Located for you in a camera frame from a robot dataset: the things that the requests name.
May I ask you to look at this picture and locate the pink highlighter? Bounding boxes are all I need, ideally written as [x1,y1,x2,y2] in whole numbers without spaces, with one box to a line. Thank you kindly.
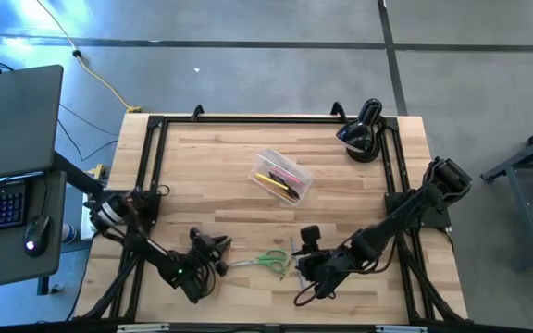
[270,166,305,187]

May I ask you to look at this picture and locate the yellow floor cable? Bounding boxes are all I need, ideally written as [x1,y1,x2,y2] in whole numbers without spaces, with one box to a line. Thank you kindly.
[34,0,143,115]

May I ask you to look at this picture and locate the clear plastic supply box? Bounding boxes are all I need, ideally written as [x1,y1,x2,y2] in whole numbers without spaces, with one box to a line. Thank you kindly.
[247,147,316,207]

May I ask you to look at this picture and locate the yellow cable plug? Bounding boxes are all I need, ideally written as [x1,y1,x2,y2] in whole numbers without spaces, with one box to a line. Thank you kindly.
[84,164,108,182]

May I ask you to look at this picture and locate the black computer mouse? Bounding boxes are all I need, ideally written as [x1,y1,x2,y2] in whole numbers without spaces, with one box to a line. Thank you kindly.
[22,215,51,259]

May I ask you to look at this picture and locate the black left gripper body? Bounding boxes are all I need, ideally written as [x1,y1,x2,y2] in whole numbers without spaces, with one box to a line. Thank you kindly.
[189,226,229,278]

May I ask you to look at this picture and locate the olive green crayon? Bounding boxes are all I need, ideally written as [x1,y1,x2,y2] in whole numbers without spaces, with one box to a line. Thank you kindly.
[279,257,294,282]

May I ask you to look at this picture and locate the black aluminium table frame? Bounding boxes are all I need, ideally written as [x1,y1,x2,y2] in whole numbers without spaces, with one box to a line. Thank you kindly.
[74,102,470,325]

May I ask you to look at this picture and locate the grey laptop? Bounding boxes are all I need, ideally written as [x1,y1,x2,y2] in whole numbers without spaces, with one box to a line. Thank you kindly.
[0,64,64,184]

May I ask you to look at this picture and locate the black desk lamp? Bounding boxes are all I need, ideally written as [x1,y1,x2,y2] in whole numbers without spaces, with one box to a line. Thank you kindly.
[335,97,388,164]

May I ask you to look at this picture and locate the black floor cable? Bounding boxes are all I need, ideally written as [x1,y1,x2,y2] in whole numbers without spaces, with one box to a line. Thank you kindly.
[56,102,120,164]

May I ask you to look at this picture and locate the blue pencil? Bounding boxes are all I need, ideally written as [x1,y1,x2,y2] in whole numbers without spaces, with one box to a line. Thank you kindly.
[289,236,306,292]

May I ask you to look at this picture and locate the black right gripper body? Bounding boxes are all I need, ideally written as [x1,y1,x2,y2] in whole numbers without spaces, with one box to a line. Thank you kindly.
[300,225,356,300]

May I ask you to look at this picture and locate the black pen red end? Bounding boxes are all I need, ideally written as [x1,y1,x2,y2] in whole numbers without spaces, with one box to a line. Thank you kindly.
[279,182,302,201]

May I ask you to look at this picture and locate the green-handled scissors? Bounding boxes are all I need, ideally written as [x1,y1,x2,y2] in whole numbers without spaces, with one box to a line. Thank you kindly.
[229,249,291,275]

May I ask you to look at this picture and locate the silver metal bracket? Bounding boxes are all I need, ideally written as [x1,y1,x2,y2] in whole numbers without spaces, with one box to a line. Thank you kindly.
[117,323,170,333]
[376,325,428,333]

